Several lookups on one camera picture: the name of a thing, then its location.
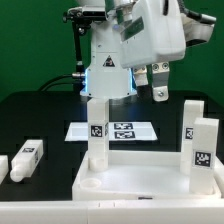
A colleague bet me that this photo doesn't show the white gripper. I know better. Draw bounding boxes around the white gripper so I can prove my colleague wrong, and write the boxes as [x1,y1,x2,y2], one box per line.
[114,0,215,102]

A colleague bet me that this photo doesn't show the white desk top tray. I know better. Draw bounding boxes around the white desk top tray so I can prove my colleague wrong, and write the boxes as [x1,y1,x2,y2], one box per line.
[72,150,222,201]

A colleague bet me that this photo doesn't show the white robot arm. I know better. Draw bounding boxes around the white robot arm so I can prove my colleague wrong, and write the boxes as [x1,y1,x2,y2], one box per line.
[68,0,216,102]

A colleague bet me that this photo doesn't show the black camera stand pole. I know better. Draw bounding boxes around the black camera stand pole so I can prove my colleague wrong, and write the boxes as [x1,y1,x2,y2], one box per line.
[72,22,85,91]

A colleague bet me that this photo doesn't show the black camera on stand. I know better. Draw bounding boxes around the black camera on stand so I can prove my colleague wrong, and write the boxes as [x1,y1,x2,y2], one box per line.
[63,5,116,23]

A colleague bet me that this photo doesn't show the white flat base plate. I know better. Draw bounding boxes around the white flat base plate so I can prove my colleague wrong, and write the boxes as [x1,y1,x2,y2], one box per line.
[65,122,157,142]

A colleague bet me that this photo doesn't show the black cables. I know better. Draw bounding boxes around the black cables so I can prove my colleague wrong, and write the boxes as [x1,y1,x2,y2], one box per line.
[37,75,83,92]

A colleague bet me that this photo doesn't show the white front rail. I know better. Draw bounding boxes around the white front rail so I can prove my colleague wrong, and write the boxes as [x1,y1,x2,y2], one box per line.
[0,199,224,224]

